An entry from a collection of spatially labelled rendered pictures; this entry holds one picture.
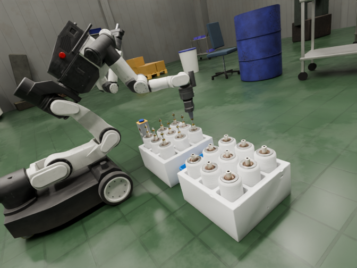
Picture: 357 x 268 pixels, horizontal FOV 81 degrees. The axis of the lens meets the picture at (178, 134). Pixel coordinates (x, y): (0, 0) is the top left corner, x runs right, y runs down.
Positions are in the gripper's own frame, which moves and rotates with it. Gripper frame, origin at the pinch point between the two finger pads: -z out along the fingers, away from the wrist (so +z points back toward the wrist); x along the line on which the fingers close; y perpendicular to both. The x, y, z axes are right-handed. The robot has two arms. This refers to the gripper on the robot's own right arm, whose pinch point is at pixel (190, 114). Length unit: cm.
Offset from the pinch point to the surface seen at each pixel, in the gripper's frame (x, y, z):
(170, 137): 3.8, -16.6, -13.0
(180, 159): 19.0, -9.8, -21.9
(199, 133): 3.5, 3.2, -13.4
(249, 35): -208, 76, 31
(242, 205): 63, 21, -20
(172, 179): 24.9, -16.4, -31.9
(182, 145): 12.5, -7.8, -15.9
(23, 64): -559, -621, 102
